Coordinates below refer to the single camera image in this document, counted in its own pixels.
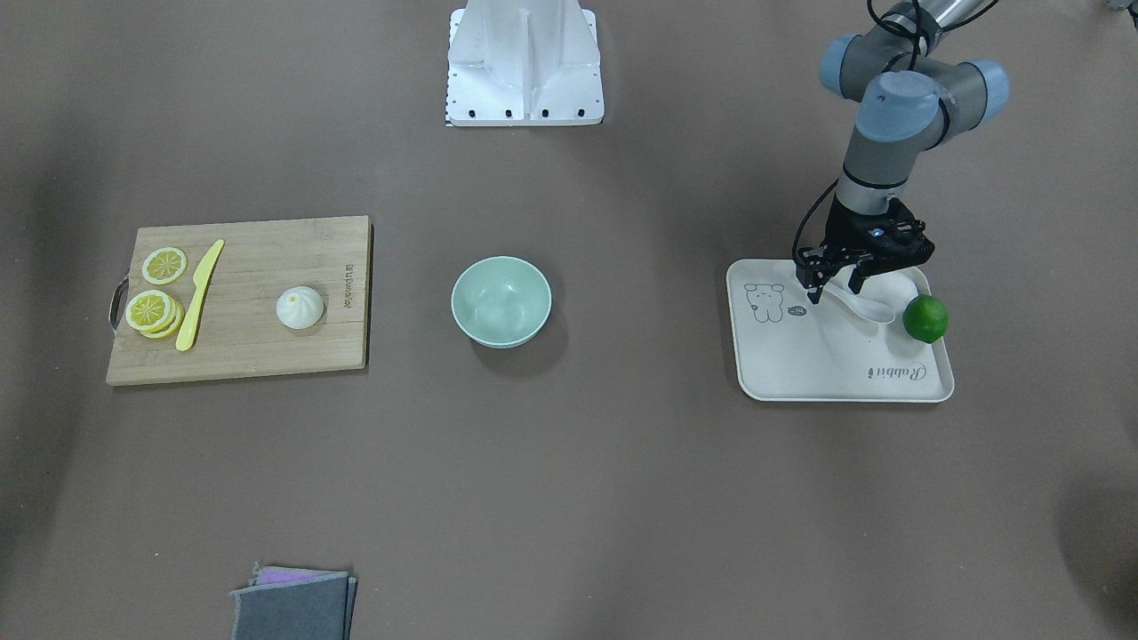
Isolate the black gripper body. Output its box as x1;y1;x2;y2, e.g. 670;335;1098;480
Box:
793;197;935;286

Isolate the white ceramic spoon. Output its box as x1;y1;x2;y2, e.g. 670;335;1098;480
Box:
820;281;897;325

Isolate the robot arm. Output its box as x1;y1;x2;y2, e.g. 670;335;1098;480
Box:
792;1;1011;303

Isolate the mint green bowl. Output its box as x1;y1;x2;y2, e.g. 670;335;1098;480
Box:
450;256;553;348

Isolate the white steamed bun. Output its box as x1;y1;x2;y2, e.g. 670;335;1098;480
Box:
274;286;325;331

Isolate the cream rabbit tray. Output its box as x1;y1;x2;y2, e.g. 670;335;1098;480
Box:
725;259;956;404

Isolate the green lime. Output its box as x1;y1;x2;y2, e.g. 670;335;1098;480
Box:
902;294;950;345

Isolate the bamboo cutting board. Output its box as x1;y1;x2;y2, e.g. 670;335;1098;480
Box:
106;216;373;388

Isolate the yellow plastic knife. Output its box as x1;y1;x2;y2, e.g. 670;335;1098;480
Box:
175;238;225;352

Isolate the pink purple cloth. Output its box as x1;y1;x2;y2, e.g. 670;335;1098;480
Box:
248;564;347;586

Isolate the grey folded cloth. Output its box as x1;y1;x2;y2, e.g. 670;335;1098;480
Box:
230;572;357;639

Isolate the lower stacked lemon slice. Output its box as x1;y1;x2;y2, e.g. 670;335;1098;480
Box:
141;300;185;340

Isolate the single lemon slice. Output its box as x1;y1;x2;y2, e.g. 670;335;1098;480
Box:
141;246;188;286

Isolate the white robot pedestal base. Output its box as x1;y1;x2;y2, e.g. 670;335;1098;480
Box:
445;1;605;128

